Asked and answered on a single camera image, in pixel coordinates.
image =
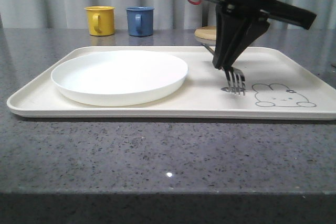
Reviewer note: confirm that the cream rabbit serving tray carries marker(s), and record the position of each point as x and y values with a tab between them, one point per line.
276	88

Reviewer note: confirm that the blue enamel mug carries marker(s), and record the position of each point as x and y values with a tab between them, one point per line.
140	20

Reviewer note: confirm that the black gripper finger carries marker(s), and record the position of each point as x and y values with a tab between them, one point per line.
231	36
248	33

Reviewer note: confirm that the yellow enamel mug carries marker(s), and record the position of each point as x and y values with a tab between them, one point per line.
100	20

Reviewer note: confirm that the silver metal fork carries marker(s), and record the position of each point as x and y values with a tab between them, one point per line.
235	79

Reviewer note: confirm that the wooden mug tree stand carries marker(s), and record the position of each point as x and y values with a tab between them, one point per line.
206	32

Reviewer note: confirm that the white round plate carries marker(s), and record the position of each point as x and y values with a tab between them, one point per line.
120	78

